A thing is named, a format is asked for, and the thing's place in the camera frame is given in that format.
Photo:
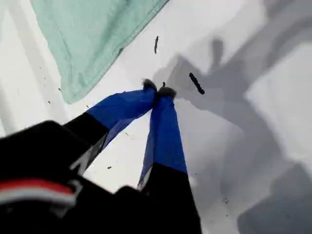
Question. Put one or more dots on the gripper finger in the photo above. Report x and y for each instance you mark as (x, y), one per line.
(117, 109)
(165, 136)

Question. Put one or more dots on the pale green T-shirt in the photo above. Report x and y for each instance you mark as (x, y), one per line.
(85, 36)

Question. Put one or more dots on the short black strip scrap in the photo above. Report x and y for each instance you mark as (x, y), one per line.
(197, 83)

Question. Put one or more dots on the thin black curled scrap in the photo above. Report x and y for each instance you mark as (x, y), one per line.
(156, 45)

